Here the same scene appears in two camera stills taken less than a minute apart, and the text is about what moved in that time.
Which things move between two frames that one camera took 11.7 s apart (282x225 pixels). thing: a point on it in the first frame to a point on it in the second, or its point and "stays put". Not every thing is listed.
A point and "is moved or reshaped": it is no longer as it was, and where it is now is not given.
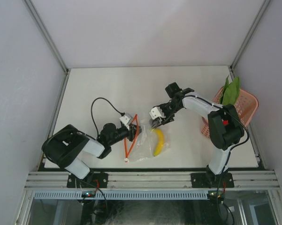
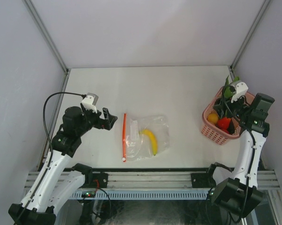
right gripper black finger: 159,123 to 219,109
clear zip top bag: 149,143 is moved or reshaped
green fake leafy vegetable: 231,92 stays put
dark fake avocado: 154,122 is moved or reshaped
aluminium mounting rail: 55,180 stays put
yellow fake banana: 161,142 to 155,144
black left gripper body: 131,135 to 93,118
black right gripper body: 169,110 to 238,108
